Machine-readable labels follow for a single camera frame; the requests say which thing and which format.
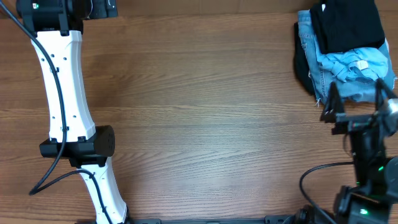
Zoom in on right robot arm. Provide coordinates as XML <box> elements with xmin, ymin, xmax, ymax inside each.
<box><xmin>285</xmin><ymin>78</ymin><xmax>397</xmax><ymax>224</ymax></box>

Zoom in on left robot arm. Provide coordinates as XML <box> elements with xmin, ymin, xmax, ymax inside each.
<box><xmin>16</xmin><ymin>0</ymin><xmax>129</xmax><ymax>223</ymax></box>

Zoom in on blue denim jeans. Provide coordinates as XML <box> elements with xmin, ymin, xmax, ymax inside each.
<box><xmin>297</xmin><ymin>10</ymin><xmax>397</xmax><ymax>103</ymax></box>

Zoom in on black t-shirt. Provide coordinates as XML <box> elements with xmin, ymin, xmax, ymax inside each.
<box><xmin>310</xmin><ymin>0</ymin><xmax>385</xmax><ymax>54</ymax></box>

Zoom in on light blue printed t-shirt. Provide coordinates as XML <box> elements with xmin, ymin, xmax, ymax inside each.
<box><xmin>315</xmin><ymin>40</ymin><xmax>389</xmax><ymax>83</ymax></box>

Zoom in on black folded garment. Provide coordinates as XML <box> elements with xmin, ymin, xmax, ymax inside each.
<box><xmin>293</xmin><ymin>22</ymin><xmax>315</xmax><ymax>96</ymax></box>

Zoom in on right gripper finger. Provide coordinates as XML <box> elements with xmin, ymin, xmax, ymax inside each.
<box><xmin>322</xmin><ymin>82</ymin><xmax>345</xmax><ymax>116</ymax></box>
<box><xmin>376</xmin><ymin>78</ymin><xmax>397</xmax><ymax>111</ymax></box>

